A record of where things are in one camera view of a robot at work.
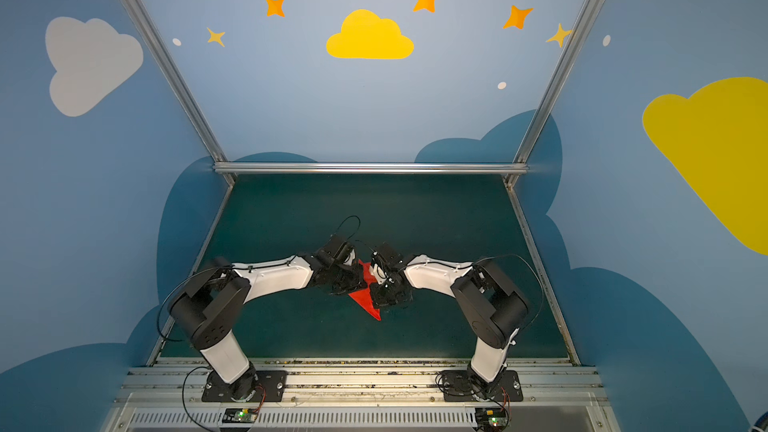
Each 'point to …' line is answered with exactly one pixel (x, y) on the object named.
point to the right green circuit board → (491, 418)
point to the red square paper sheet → (364, 297)
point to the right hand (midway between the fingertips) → (375, 303)
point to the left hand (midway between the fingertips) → (371, 286)
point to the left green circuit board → (240, 415)
